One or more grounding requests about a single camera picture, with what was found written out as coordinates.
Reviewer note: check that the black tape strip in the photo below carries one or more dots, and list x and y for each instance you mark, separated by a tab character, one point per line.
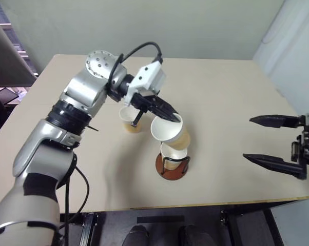
161	220

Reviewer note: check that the black table frame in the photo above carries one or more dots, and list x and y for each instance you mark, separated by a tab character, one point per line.
247	225

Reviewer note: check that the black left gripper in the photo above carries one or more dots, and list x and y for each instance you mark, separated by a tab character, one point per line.
144	102

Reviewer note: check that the grey slanted panel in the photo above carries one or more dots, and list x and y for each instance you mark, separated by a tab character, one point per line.
5	56

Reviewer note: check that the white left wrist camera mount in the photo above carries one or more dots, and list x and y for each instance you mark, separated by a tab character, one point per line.
146	77

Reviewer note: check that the white paper cup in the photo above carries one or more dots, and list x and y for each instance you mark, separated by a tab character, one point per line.
126	115
167	132
173	155

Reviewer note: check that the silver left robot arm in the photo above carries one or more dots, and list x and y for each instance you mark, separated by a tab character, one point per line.
80	87

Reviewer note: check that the dark rounded shape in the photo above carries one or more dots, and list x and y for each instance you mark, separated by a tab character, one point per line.
137	237

